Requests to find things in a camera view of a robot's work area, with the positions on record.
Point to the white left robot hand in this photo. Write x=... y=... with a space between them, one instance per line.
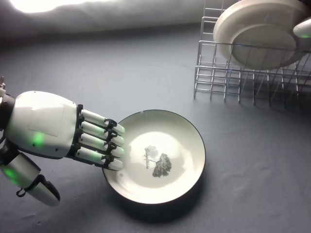
x=41 y=121

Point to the white plate black rim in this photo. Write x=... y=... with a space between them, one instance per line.
x=175 y=136
x=255 y=41

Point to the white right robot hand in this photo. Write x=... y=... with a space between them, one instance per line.
x=303 y=31

